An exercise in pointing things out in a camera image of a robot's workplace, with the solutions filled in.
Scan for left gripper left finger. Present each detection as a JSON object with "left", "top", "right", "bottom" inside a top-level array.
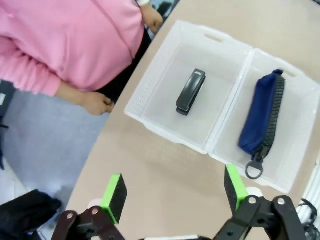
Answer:
[{"left": 51, "top": 173, "right": 129, "bottom": 240}]

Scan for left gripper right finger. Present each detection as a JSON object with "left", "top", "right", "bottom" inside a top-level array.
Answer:
[{"left": 213, "top": 164, "right": 308, "bottom": 240}]

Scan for navy campus pencil case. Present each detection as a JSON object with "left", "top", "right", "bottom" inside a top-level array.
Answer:
[{"left": 237, "top": 69, "right": 286, "bottom": 180}]

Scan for black stapler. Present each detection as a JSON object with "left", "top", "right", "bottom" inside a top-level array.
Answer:
[{"left": 175, "top": 68, "right": 207, "bottom": 117}]

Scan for person right forearm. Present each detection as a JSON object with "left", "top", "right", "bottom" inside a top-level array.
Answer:
[{"left": 0, "top": 34, "right": 86, "bottom": 107}]

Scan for person right hand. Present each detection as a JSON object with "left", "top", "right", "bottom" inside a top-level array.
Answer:
[{"left": 74, "top": 91, "right": 116, "bottom": 117}]

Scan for person left hand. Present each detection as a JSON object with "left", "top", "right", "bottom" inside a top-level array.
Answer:
[{"left": 141, "top": 3, "right": 165, "bottom": 35}]

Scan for white perforated plastic basket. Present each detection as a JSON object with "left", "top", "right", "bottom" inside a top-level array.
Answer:
[
  {"left": 208, "top": 47, "right": 320, "bottom": 195},
  {"left": 124, "top": 20, "right": 256, "bottom": 155}
]

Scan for black trousers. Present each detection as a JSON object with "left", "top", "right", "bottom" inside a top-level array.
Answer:
[{"left": 96, "top": 24, "right": 157, "bottom": 105}]

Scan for grey storage bin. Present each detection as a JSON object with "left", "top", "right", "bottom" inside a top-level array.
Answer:
[{"left": 0, "top": 79, "right": 17, "bottom": 120}]

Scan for pink zip hoodie torso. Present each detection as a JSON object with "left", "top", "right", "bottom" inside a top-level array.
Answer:
[{"left": 0, "top": 0, "right": 146, "bottom": 97}]

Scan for black stool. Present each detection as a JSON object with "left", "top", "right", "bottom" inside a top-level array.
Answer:
[{"left": 154, "top": 0, "right": 181, "bottom": 20}]

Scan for white slotted base plate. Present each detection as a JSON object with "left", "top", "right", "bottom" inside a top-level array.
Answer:
[{"left": 301, "top": 159, "right": 320, "bottom": 218}]

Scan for black cable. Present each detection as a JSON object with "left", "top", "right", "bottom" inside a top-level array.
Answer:
[{"left": 297, "top": 198, "right": 320, "bottom": 240}]

